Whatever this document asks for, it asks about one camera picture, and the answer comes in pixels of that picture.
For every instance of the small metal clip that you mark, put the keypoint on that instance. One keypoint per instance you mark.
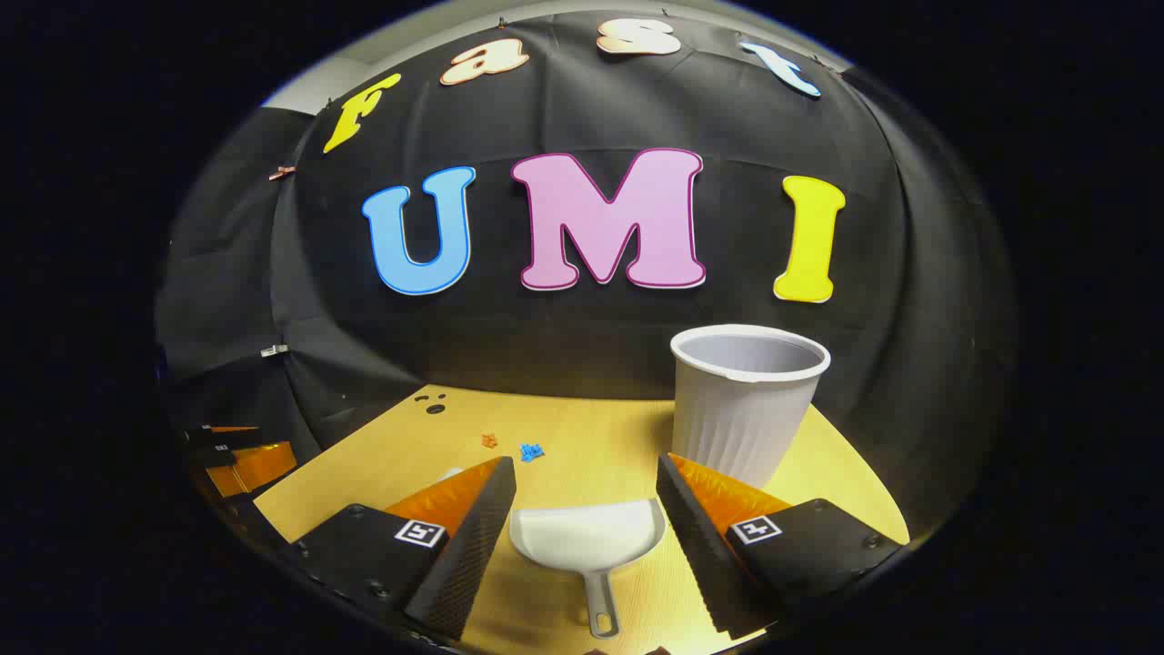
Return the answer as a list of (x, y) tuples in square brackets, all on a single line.
[(273, 350)]

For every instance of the blue paper scrap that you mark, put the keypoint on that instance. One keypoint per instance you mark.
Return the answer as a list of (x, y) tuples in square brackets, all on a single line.
[(531, 451)]

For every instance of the white plastic dustpan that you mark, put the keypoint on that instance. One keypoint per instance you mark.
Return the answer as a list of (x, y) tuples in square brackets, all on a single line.
[(587, 537)]

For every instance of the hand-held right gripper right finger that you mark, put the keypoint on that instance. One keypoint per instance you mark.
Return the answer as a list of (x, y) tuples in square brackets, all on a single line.
[(700, 546)]

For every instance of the white ribbed garbage bin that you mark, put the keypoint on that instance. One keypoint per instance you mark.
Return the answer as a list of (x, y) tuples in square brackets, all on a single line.
[(746, 418)]

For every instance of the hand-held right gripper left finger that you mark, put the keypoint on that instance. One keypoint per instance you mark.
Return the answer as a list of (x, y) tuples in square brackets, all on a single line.
[(473, 546)]

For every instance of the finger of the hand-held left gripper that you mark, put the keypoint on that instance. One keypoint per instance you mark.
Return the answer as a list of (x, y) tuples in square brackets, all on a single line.
[(259, 464), (218, 437)]

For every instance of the wooden desktop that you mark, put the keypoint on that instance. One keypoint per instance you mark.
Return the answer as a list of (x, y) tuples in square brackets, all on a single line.
[(591, 455)]

